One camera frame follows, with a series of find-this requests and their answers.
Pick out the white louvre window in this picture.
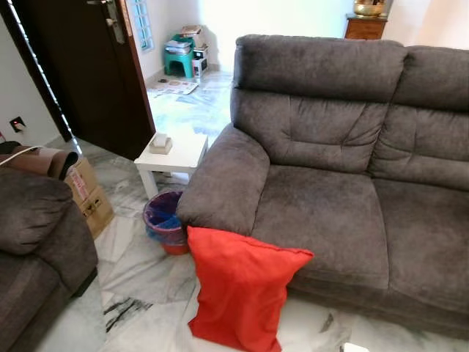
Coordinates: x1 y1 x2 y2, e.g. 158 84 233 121
130 0 155 53

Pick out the red pillow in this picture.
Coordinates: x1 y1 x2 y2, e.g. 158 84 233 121
186 226 315 352

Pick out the red bin with purple bag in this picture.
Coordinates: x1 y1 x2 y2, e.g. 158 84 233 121
143 191 191 256

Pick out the metal door handle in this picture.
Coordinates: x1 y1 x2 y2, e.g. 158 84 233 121
86 0 127 45

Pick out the brass bowl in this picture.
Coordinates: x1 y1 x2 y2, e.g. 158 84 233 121
352 0 387 18

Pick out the stack of papers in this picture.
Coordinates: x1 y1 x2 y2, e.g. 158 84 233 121
165 39 193 55

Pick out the small grey fabric sofa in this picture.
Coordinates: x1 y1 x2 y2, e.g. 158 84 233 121
0 167 100 352

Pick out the brown wooden cabinet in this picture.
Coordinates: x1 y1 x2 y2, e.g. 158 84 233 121
344 14 388 41

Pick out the beige tissue box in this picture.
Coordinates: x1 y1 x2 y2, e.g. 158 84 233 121
149 133 174 155

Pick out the green plastic stool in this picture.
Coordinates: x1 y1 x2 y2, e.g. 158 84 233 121
163 34 196 79

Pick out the white cable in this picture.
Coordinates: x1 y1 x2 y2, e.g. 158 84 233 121
0 144 39 158

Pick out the brown cardboard box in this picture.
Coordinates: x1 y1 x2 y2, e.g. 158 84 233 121
64 157 116 240

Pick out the brown rolled mat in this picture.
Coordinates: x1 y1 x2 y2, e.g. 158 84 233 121
0 145 81 181

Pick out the white side table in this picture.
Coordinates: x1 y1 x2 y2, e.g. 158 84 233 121
134 132 210 199

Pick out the dark brown wooden door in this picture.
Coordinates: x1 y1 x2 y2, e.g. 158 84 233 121
10 0 157 161

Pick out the patterned floor mat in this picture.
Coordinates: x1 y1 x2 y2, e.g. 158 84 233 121
146 76 200 97

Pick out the large grey fabric sofa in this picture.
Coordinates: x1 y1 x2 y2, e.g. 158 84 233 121
176 34 469 340

